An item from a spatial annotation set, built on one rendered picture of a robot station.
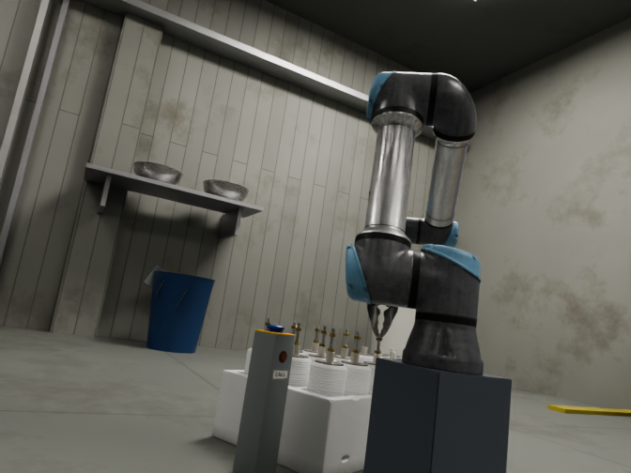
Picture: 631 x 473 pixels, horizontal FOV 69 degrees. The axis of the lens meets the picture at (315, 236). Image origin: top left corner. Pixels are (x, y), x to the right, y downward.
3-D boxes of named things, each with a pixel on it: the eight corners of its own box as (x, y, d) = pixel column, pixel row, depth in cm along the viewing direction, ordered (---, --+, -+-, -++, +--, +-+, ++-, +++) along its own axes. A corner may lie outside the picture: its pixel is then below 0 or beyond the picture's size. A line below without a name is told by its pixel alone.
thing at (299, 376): (301, 432, 117) (311, 359, 120) (264, 426, 118) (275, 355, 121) (303, 423, 127) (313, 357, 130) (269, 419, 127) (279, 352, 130)
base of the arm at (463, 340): (500, 377, 85) (504, 323, 87) (439, 371, 78) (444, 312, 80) (442, 364, 98) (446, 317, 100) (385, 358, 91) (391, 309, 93)
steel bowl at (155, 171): (174, 196, 372) (176, 180, 374) (184, 188, 340) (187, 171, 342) (127, 185, 356) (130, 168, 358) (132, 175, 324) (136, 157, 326)
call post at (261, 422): (276, 475, 104) (296, 336, 109) (253, 480, 98) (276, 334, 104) (253, 465, 108) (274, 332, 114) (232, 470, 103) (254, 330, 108)
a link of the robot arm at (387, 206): (416, 304, 85) (439, 60, 101) (336, 294, 87) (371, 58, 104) (413, 314, 96) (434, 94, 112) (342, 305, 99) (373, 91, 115)
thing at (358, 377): (326, 433, 120) (335, 362, 123) (330, 425, 129) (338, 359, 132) (362, 439, 118) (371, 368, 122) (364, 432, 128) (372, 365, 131)
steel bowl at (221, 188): (238, 211, 397) (239, 196, 399) (253, 205, 364) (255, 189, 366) (194, 201, 380) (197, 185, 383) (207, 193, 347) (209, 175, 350)
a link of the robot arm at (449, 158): (488, 67, 103) (454, 232, 135) (438, 65, 105) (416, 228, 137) (492, 87, 95) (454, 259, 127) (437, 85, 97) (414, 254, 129)
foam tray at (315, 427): (403, 458, 132) (408, 393, 136) (321, 482, 103) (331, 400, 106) (300, 423, 157) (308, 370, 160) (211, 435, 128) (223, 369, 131)
